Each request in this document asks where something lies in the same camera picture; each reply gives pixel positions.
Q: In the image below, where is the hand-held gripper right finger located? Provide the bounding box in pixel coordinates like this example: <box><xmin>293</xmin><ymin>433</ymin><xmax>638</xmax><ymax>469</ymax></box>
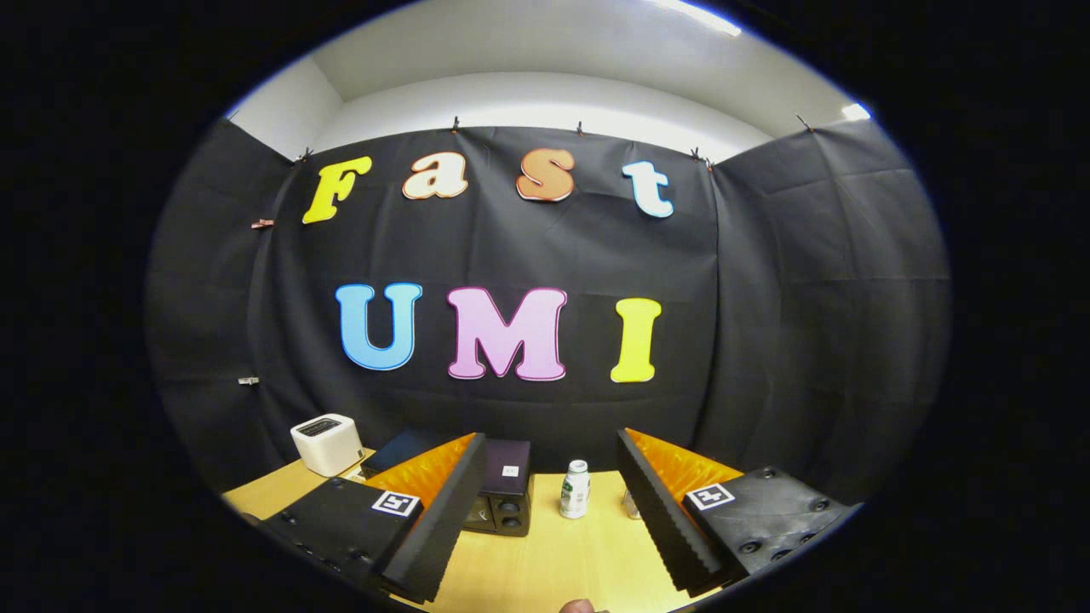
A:
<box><xmin>616</xmin><ymin>427</ymin><xmax>859</xmax><ymax>597</ymax></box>

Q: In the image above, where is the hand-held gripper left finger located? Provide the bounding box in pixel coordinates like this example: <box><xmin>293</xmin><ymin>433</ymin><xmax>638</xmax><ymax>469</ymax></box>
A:
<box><xmin>255</xmin><ymin>432</ymin><xmax>490</xmax><ymax>604</ymax></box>

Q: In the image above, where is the black toaster oven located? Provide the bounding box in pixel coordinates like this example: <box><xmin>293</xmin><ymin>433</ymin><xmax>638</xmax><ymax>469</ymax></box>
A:
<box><xmin>362</xmin><ymin>427</ymin><xmax>534</xmax><ymax>537</ymax></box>

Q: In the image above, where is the cream white toaster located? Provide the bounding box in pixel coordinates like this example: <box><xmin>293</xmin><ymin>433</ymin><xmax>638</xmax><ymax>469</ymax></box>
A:
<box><xmin>290</xmin><ymin>414</ymin><xmax>365</xmax><ymax>478</ymax></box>

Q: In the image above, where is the white bottle green label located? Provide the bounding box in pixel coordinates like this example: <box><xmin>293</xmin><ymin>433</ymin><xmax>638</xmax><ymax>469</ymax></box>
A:
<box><xmin>559</xmin><ymin>460</ymin><xmax>591</xmax><ymax>520</ymax></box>

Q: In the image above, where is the long ceiling light panel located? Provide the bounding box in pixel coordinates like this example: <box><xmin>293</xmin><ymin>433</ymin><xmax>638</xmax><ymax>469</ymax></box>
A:
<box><xmin>647</xmin><ymin>0</ymin><xmax>743</xmax><ymax>37</ymax></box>

